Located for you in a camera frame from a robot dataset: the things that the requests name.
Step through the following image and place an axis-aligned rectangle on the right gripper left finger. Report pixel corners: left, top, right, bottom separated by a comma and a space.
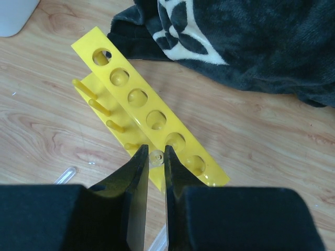
89, 144, 149, 250

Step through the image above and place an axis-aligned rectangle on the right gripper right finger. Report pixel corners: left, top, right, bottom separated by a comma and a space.
164, 145, 205, 250

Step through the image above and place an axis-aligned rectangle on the yellow test tube rack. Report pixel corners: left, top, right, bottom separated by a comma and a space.
72, 27, 229, 191

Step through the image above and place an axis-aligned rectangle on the white plastic bin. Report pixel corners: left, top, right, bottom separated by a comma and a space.
1, 0, 40, 37

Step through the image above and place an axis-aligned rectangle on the clear glass test tube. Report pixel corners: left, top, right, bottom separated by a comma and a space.
54, 167, 77, 185
149, 150, 164, 168

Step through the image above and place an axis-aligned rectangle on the black floral blanket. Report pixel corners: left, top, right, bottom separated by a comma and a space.
107, 1, 334, 107

